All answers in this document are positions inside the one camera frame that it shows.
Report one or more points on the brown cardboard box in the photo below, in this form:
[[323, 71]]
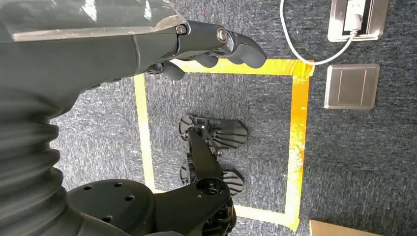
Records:
[[335, 228]]

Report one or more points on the black robot foot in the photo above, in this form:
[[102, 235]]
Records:
[[233, 180], [224, 132]]

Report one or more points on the white plug adapter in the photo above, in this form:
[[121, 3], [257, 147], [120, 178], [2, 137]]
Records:
[[353, 18]]

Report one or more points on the open steel floor socket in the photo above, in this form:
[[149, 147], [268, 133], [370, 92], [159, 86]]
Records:
[[358, 21]]

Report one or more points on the closed steel floor socket cover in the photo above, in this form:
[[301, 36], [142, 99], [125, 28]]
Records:
[[351, 86]]

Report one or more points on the ribbed grey left arm sleeve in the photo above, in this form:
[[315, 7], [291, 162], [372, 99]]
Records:
[[26, 169]]

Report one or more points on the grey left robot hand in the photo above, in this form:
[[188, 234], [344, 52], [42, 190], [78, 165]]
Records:
[[81, 49]]

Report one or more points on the yellow floor tape square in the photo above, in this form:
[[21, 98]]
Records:
[[298, 130]]

